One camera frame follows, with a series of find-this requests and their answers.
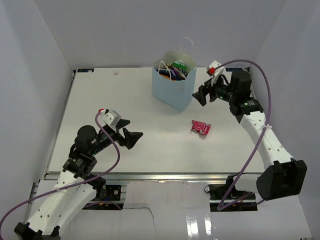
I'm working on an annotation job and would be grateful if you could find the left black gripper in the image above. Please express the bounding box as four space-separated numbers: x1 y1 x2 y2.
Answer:
90 118 143 155

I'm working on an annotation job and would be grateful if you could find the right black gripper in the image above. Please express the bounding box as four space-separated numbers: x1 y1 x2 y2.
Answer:
192 73 237 106

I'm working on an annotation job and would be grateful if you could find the pink candy packet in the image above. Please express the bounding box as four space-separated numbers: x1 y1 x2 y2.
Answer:
191 120 211 136

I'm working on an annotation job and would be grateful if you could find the blue snack bag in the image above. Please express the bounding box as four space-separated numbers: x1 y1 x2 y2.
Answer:
157 67 188 81

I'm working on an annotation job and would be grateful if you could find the green snack bag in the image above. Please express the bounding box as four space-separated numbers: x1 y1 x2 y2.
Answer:
170 60 189 75

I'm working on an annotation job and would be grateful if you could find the orange potato chip bag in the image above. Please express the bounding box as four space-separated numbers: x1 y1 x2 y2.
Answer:
157 69 187 81

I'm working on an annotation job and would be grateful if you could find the brown M&M's packet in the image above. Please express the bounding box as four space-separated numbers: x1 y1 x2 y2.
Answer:
168 65 188 79

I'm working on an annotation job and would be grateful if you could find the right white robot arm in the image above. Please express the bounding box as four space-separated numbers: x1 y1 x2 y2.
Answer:
192 67 307 201

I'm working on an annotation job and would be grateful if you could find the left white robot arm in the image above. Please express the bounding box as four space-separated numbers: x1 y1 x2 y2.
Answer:
14 119 143 240

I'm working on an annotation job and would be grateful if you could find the light blue paper bag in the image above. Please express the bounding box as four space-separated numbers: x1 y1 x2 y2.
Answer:
151 41 197 112

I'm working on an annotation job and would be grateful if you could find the right blue table label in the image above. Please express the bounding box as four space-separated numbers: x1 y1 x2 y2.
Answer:
225 67 243 72

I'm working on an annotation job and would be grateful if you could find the blue table label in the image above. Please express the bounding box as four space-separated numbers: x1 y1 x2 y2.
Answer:
76 68 95 73
225 67 243 72

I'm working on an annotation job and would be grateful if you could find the left blue table label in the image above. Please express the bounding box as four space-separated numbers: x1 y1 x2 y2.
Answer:
76 68 95 73

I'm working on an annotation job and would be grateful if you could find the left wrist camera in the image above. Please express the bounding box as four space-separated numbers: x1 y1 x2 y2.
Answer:
99 109 121 127

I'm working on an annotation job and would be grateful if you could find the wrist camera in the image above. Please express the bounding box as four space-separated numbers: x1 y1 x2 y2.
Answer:
99 109 121 127
206 60 225 86

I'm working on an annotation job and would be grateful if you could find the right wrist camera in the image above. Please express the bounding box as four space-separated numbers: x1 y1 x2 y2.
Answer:
206 60 225 86

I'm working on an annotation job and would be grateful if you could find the aluminium front rail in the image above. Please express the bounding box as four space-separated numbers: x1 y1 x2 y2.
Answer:
44 172 283 182

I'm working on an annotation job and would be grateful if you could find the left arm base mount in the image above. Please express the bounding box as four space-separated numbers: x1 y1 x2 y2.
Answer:
93 185 122 201

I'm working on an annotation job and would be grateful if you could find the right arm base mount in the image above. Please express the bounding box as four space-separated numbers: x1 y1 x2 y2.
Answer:
204 174 257 202

